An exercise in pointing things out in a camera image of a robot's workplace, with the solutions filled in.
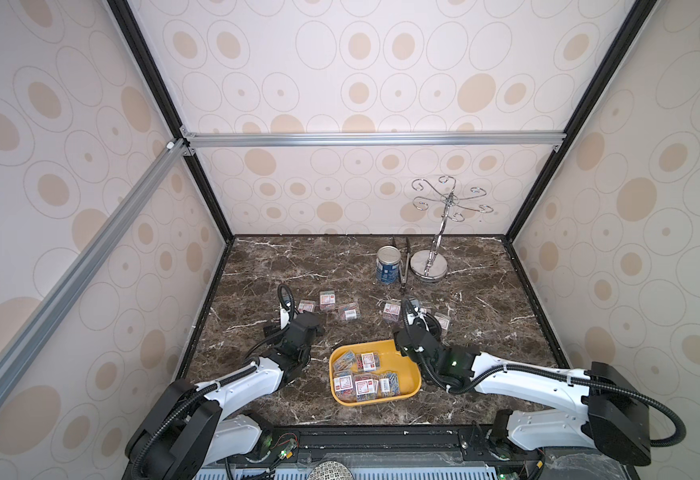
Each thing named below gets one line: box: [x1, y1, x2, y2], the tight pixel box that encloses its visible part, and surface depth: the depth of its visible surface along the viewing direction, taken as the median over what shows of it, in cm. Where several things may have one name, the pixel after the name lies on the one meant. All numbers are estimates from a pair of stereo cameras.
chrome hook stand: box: [410, 176, 494, 283], surface depth 94 cm
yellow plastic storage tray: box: [329, 339, 422, 406], surface depth 83 cm
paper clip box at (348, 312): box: [339, 303, 357, 321], surface depth 99 cm
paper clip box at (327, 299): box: [319, 290, 336, 310], surface depth 101 cm
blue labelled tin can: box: [376, 245, 401, 285], surface depth 102 cm
